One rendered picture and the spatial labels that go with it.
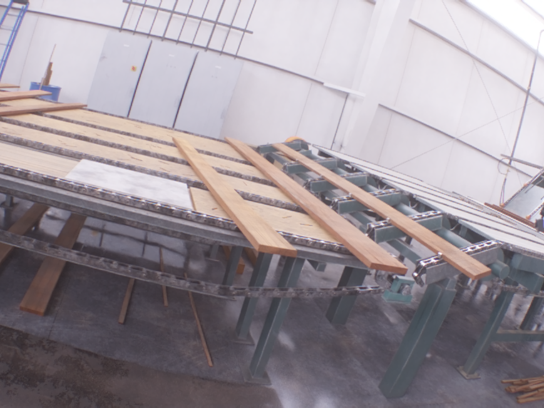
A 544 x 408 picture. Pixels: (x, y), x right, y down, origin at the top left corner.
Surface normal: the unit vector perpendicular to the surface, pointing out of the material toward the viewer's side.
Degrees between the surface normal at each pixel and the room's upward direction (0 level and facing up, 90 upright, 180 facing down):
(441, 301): 90
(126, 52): 90
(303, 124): 89
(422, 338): 90
